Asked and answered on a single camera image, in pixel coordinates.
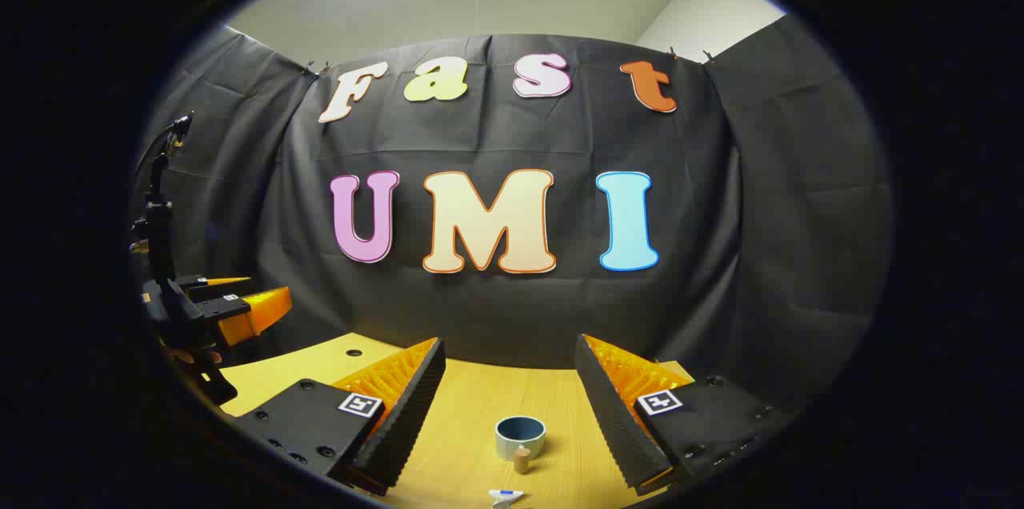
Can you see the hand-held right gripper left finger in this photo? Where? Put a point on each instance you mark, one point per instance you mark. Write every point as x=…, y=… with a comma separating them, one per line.
x=412, y=413

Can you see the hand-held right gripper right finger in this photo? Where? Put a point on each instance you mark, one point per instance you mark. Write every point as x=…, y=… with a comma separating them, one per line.
x=612, y=421

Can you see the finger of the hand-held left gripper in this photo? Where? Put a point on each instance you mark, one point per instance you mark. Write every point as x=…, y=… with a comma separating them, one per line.
x=256, y=313
x=212, y=282

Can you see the white toothpaste tube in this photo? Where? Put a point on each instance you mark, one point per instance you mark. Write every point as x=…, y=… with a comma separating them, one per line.
x=505, y=497

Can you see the wooden desktop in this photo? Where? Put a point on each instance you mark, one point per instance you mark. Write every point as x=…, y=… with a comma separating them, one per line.
x=472, y=413

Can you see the black backdrop cloth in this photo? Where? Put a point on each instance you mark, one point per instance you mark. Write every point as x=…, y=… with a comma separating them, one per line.
x=496, y=309

